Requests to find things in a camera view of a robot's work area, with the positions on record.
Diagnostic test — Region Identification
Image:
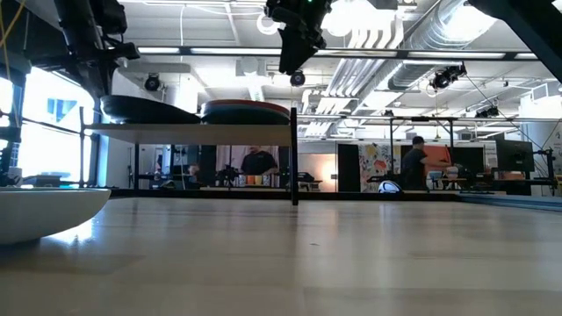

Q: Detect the wooden shelf with black legs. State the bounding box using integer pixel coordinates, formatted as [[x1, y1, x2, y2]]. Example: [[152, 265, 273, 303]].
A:
[[77, 106, 300, 206]]

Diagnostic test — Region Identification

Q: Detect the black computer monitor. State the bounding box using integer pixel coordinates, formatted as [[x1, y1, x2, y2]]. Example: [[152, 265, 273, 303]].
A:
[[450, 147, 486, 176], [495, 139, 536, 173]]

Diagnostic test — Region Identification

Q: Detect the dark desk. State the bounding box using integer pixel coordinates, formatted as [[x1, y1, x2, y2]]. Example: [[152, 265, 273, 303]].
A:
[[438, 177, 558, 197]]

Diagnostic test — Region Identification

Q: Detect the pale grey plate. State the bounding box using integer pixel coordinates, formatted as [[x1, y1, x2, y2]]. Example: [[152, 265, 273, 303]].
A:
[[0, 187, 112, 246]]

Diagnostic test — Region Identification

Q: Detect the person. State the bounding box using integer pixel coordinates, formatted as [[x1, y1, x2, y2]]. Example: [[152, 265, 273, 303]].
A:
[[240, 146, 280, 176], [400, 135, 453, 191], [187, 162, 201, 189]]

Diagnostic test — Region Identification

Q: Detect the black metal rig frame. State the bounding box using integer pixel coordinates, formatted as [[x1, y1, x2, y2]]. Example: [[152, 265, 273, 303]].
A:
[[298, 113, 562, 192]]

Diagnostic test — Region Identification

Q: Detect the round white pendant lamp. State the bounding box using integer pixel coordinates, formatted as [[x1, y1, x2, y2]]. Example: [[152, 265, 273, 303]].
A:
[[256, 12, 282, 36]]

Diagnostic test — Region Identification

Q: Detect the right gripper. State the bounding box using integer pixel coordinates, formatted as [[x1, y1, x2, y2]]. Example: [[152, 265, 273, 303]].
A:
[[265, 0, 333, 75]]

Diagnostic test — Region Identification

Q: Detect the blue plate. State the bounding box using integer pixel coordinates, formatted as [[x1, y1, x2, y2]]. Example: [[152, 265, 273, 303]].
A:
[[101, 105, 201, 125]]

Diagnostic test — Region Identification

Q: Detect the black panel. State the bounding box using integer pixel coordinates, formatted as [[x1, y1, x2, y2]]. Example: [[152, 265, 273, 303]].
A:
[[336, 143, 361, 193]]

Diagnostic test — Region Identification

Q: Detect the large window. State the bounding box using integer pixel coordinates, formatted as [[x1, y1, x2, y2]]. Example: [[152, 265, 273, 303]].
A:
[[0, 65, 97, 185]]

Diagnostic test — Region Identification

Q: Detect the long ceiling light strip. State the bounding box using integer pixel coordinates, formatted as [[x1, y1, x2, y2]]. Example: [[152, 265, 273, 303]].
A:
[[135, 45, 539, 61]]

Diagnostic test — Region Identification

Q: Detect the silver ventilation duct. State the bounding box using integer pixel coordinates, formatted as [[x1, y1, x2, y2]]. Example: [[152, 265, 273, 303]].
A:
[[388, 0, 497, 91]]

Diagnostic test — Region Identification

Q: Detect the black stand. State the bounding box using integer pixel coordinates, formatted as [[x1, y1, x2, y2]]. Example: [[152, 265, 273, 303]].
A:
[[534, 147, 558, 197]]

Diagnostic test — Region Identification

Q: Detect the orange panel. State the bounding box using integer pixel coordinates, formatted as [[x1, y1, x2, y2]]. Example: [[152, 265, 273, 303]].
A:
[[423, 145, 452, 176]]

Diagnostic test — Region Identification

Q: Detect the yellow cable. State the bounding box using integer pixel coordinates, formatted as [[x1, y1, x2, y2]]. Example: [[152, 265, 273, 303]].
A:
[[0, 0, 26, 104]]

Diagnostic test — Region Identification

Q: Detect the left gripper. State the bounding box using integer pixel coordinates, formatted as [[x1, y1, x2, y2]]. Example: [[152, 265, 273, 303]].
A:
[[65, 34, 141, 100]]

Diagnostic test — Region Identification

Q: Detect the black aluminium table frame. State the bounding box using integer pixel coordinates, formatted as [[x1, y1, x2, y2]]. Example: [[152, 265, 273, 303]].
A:
[[458, 191, 562, 212]]

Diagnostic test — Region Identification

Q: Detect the white and black ball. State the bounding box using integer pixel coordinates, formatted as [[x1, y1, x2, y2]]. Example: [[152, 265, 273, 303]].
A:
[[377, 179, 403, 194]]

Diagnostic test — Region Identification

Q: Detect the floral patterned cloth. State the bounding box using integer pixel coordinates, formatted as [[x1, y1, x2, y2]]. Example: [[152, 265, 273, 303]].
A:
[[358, 143, 393, 192]]

